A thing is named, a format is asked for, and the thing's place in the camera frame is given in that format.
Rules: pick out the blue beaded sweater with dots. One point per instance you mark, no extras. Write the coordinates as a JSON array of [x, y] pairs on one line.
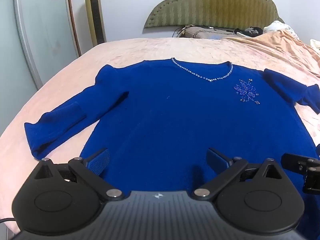
[[175, 120]]

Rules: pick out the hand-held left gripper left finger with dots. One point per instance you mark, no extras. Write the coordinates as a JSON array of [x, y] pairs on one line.
[[100, 162]]

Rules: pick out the olive padded headboard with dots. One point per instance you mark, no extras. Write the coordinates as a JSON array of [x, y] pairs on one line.
[[212, 5]]

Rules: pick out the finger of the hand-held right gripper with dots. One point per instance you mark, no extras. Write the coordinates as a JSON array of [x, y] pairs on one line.
[[291, 161]]

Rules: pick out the white crumpled quilt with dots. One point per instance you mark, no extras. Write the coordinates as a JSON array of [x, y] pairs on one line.
[[280, 27]]

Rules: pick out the pink bed blanket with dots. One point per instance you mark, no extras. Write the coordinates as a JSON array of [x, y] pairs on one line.
[[75, 80]]

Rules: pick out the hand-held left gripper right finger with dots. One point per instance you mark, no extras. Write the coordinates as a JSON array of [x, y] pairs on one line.
[[216, 160]]

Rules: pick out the floral frosted wardrobe door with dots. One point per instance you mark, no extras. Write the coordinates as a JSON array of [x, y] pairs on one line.
[[37, 30]]

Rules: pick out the dark clothes pile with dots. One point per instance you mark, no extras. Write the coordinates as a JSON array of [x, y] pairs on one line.
[[250, 30]]

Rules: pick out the gold tower air conditioner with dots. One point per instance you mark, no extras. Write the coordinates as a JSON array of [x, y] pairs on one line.
[[95, 15]]

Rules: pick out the peach bed sheet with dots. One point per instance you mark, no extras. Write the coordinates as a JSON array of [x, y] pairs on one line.
[[280, 45]]

